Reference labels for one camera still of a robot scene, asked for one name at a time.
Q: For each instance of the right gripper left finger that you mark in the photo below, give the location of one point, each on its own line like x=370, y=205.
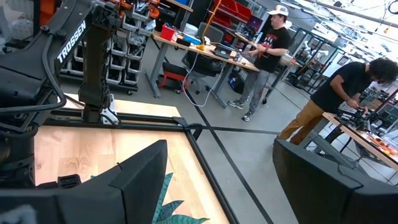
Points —
x=93, y=202

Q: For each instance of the blue bag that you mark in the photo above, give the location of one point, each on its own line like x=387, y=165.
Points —
x=237, y=82

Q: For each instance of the orange cabinet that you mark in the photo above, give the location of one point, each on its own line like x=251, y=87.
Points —
x=46, y=11

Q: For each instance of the red stool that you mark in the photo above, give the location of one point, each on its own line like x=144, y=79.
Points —
x=172, y=76

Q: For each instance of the red bin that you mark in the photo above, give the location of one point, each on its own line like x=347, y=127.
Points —
x=168, y=32

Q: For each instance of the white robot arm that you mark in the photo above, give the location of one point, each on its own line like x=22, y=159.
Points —
x=321, y=53

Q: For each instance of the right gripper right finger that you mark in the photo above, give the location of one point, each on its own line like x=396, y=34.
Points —
x=326, y=199

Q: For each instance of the person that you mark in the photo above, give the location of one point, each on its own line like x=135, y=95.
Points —
x=335, y=90
x=273, y=46

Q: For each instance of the black laptop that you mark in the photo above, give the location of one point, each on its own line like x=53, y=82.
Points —
x=224, y=53

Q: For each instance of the white arm base bracket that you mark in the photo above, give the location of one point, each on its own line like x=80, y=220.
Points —
x=109, y=115

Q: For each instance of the wooden desk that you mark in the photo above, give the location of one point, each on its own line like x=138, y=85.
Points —
x=245, y=65
x=357, y=138

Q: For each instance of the artificial green snake plant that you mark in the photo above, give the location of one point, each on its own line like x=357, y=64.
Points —
x=168, y=211

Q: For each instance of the rack of grey bins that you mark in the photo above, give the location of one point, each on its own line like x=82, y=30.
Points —
x=130, y=65

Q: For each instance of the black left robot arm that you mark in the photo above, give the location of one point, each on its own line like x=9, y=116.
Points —
x=77, y=34

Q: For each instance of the blue box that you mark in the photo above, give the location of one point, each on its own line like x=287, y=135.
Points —
x=192, y=39

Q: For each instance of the black office chair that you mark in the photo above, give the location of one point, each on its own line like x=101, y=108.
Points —
x=202, y=63

